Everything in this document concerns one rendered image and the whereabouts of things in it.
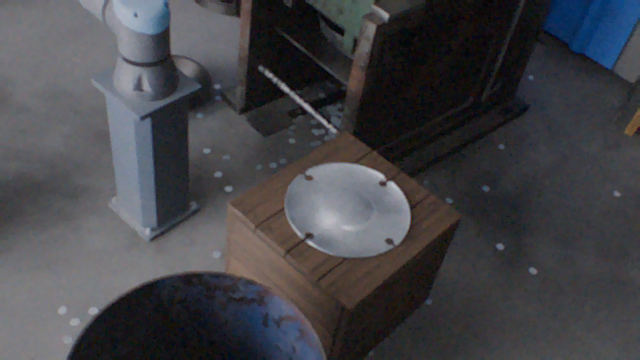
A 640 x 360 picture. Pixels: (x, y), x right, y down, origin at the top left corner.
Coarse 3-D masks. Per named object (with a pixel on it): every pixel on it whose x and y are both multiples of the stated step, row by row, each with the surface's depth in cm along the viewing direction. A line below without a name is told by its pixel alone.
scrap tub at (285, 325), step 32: (160, 288) 121; (192, 288) 124; (224, 288) 124; (256, 288) 122; (96, 320) 112; (128, 320) 121; (160, 320) 127; (192, 320) 131; (224, 320) 131; (256, 320) 128; (288, 320) 122; (96, 352) 117; (128, 352) 127; (160, 352) 134; (192, 352) 138; (224, 352) 138; (256, 352) 135; (288, 352) 127; (320, 352) 114
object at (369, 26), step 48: (384, 0) 166; (432, 0) 173; (480, 0) 187; (528, 0) 207; (384, 48) 171; (432, 48) 187; (480, 48) 209; (528, 48) 230; (384, 96) 188; (432, 96) 208; (384, 144) 206; (432, 144) 225
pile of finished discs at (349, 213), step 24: (312, 168) 162; (336, 168) 163; (360, 168) 165; (288, 192) 155; (312, 192) 157; (336, 192) 157; (360, 192) 158; (384, 192) 160; (288, 216) 150; (312, 216) 151; (336, 216) 152; (360, 216) 153; (384, 216) 154; (408, 216) 155; (312, 240) 146; (336, 240) 147; (360, 240) 148
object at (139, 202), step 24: (120, 96) 156; (168, 96) 158; (120, 120) 162; (144, 120) 157; (168, 120) 162; (120, 144) 168; (144, 144) 163; (168, 144) 168; (120, 168) 176; (144, 168) 168; (168, 168) 173; (120, 192) 183; (144, 192) 175; (168, 192) 179; (120, 216) 189; (144, 216) 181; (168, 216) 186
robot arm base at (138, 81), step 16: (128, 64) 152; (144, 64) 151; (160, 64) 153; (128, 80) 153; (144, 80) 154; (160, 80) 155; (176, 80) 159; (128, 96) 156; (144, 96) 155; (160, 96) 157
